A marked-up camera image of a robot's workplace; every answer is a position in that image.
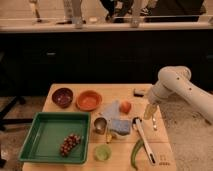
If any purple bowl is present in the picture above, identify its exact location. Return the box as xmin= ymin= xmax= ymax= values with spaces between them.
xmin=52 ymin=88 xmax=73 ymax=108

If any green chili pepper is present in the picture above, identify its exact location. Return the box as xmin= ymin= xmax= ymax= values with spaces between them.
xmin=131 ymin=139 xmax=144 ymax=170

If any orange bowl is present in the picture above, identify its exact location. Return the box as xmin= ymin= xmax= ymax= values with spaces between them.
xmin=76 ymin=90 xmax=102 ymax=111

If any small metal cup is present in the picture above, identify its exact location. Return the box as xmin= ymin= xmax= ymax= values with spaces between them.
xmin=94 ymin=117 xmax=107 ymax=135

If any green plastic tray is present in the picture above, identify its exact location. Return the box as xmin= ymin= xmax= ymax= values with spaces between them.
xmin=19 ymin=112 xmax=91 ymax=164

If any silver fork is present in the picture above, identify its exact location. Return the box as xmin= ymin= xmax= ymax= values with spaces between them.
xmin=152 ymin=116 xmax=157 ymax=131

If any small yellow object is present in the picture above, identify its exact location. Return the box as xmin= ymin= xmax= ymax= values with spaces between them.
xmin=106 ymin=133 xmax=112 ymax=144

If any light green cup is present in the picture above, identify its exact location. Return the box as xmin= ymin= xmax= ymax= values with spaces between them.
xmin=94 ymin=144 xmax=111 ymax=161

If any red grape bunch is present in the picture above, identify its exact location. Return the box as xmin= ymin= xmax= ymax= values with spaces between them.
xmin=60 ymin=134 xmax=81 ymax=157

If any light blue cloth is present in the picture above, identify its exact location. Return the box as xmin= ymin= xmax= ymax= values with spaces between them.
xmin=101 ymin=100 xmax=120 ymax=121

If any orange apple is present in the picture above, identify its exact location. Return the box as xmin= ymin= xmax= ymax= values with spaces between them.
xmin=119 ymin=101 xmax=132 ymax=114

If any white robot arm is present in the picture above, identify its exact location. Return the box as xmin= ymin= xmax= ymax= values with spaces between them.
xmin=147 ymin=66 xmax=213 ymax=124

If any black rectangular block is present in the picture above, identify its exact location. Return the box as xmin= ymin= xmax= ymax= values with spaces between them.
xmin=133 ymin=89 xmax=148 ymax=97

